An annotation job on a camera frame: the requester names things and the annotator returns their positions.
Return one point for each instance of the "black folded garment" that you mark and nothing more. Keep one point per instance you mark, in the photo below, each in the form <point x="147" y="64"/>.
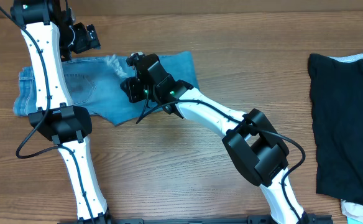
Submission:
<point x="336" y="93"/>

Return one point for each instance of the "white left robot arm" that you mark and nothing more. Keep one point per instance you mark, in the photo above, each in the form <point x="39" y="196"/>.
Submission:
<point x="52" y="35"/>

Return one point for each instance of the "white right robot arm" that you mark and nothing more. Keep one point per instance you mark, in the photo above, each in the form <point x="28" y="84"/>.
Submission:
<point x="257" y="151"/>

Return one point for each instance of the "white cloth under black garment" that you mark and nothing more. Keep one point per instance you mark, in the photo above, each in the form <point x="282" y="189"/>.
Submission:
<point x="349" y="59"/>

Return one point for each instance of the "light blue denim jeans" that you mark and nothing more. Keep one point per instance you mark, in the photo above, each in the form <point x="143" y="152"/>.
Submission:
<point x="94" y="83"/>

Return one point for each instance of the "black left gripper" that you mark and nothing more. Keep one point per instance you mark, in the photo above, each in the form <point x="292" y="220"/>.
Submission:
<point x="66" y="53"/>

